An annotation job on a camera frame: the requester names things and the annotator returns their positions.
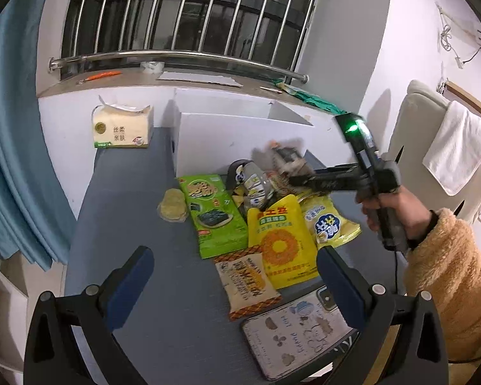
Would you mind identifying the green plastic packets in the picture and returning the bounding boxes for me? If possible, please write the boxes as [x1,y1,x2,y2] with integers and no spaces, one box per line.
[278,82,345,115]

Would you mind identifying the steel window guard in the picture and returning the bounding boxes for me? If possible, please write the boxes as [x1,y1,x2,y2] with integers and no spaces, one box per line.
[49,0,339,85]

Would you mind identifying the large yellow snack packet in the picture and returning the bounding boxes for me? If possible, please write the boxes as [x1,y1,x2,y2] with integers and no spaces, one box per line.
[246,194,319,289]

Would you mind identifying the round rice cracker packet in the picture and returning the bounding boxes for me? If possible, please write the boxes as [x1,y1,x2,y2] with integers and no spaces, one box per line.
[157,188,188,224]

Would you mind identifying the white shelf unit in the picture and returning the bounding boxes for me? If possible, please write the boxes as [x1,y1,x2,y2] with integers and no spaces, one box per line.
[0,249,33,370]

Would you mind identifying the yellow and white snack packet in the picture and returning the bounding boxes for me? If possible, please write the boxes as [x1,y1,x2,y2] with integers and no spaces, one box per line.
[297,192,362,248]

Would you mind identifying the person's right hand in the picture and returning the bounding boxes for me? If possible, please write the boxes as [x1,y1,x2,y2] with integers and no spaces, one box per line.
[357,190,433,242]

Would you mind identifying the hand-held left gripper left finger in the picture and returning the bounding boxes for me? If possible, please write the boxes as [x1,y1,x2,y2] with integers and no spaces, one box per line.
[23,245,155,385]

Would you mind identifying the forearm in tan fuzzy sleeve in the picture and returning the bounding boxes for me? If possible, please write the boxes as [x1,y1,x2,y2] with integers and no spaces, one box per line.
[403,208,481,364]

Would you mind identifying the orange handled tool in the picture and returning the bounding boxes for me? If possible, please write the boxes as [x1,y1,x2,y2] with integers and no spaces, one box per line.
[78,71,123,83]

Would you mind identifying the yellow tissue pack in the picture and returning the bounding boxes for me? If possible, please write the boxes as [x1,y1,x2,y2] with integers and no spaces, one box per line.
[92,95,154,149]

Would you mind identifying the white wall cable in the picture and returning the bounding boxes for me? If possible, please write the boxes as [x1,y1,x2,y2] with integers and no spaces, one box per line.
[437,2,466,69]

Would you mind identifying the blue curtain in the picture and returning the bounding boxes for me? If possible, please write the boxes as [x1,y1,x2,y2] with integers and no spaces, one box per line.
[0,0,79,271]

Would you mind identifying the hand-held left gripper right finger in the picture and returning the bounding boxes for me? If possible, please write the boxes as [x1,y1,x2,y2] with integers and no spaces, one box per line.
[316,245,450,385]

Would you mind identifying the beige and orange snack packet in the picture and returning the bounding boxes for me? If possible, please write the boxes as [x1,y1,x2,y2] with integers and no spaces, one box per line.
[214,251,282,321]

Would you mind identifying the white towel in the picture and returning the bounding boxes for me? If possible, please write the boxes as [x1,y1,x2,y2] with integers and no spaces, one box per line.
[422,100,481,196]

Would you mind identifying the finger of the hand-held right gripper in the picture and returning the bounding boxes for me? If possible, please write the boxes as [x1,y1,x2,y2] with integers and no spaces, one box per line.
[315,163,362,175]
[289,170,363,193]

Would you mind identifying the white cardboard box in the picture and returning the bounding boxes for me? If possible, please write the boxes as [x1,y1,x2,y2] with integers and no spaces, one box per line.
[172,87,329,177]

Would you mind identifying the wooden frame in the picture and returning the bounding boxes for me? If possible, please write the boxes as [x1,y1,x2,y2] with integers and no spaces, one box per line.
[445,80,481,127]

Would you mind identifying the brown snack packet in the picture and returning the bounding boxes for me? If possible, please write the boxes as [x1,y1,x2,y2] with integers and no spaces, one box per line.
[265,140,307,181]

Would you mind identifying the green seaweed snack packet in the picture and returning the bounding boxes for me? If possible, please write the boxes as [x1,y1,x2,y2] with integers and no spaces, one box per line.
[178,174,248,259]

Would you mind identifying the smartphone with cartoon case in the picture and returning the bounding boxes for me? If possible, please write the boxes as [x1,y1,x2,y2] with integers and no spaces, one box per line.
[240,285,355,381]

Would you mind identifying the cream office chair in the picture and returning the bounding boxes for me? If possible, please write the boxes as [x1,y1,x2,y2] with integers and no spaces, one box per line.
[385,80,481,225]

